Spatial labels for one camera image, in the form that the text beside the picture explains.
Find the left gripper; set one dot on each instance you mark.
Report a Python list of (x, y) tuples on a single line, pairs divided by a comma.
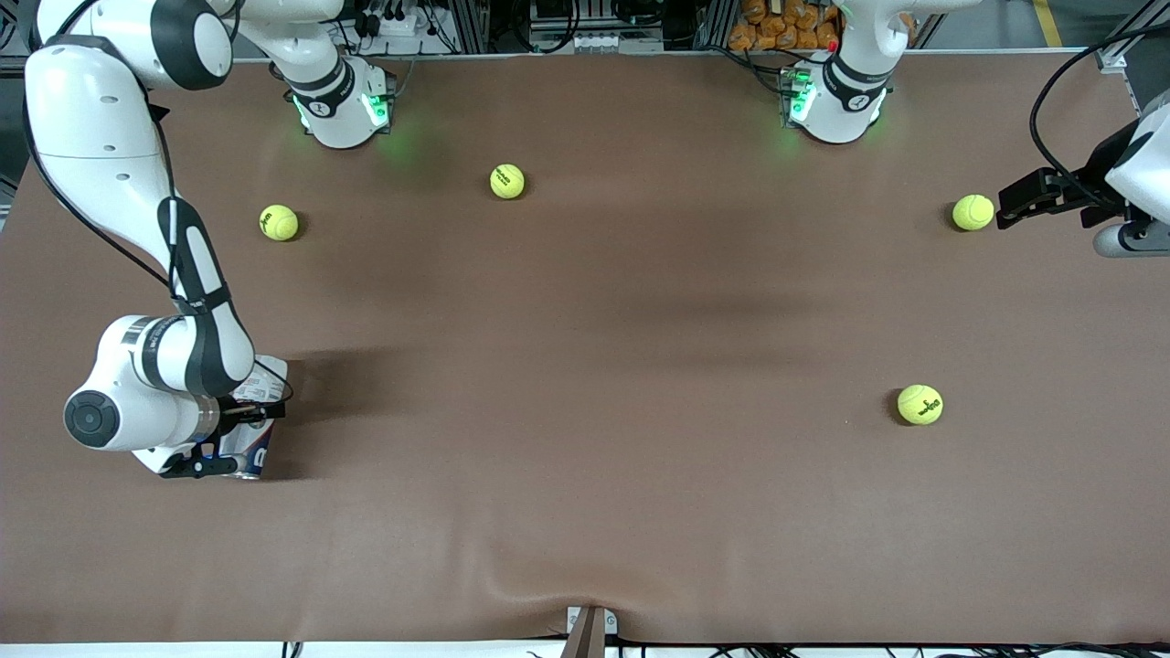
[(1090, 187)]

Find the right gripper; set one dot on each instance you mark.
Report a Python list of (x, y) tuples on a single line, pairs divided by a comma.
[(239, 412)]

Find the clear white tennis ball can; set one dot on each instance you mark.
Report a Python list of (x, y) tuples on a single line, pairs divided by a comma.
[(256, 448)]

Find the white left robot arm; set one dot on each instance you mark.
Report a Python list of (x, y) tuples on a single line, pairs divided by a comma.
[(845, 119)]

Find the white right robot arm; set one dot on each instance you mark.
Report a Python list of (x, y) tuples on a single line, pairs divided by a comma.
[(101, 128)]

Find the yellow tennis ball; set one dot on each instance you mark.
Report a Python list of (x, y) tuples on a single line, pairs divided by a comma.
[(507, 181), (920, 404), (973, 212), (279, 222)]

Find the orange packaged goods pile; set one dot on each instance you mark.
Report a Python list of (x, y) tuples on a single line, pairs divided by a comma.
[(777, 27)]

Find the brown table mat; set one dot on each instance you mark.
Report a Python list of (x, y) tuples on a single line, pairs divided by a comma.
[(585, 366)]

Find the white power strip with plugs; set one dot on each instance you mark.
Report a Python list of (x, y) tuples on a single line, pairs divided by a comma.
[(402, 26)]

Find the long white power strip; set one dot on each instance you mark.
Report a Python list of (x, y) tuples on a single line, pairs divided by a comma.
[(594, 41)]

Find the aluminium frame strut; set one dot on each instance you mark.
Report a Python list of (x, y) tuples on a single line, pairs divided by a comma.
[(1120, 46)]

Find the metal table clamp bracket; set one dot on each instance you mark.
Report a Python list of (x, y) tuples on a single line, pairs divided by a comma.
[(590, 635)]

